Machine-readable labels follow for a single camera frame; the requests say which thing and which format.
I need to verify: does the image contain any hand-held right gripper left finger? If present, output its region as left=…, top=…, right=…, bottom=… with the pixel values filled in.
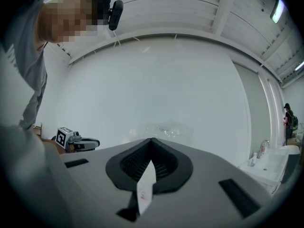
left=105, top=138, right=152, bottom=196

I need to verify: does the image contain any person's head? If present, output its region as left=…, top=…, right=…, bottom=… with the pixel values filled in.
left=38, top=0, right=112, bottom=44

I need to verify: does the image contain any black head-worn camera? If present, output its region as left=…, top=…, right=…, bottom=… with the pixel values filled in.
left=108, top=0, right=124, bottom=31

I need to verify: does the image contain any white paper label tag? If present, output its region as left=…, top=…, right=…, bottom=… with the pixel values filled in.
left=136, top=160, right=157, bottom=216

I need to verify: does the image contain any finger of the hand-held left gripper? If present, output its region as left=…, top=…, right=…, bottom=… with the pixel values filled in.
left=81, top=138, right=101, bottom=151

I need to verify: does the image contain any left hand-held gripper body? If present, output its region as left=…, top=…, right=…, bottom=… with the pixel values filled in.
left=55, top=126, right=83, bottom=153

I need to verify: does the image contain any chrome faucet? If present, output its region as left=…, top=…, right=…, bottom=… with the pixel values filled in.
left=258, top=139, right=271, bottom=158

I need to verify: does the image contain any person's gray shirt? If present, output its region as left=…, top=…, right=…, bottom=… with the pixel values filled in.
left=0, top=0, right=48, bottom=132

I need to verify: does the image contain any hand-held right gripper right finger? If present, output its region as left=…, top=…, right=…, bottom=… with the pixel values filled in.
left=151, top=137, right=194, bottom=195

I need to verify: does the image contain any white washbasin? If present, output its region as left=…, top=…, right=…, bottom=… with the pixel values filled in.
left=238, top=145, right=301, bottom=188

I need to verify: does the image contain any wooden furniture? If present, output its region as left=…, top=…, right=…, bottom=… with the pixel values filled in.
left=32, top=122, right=43, bottom=136

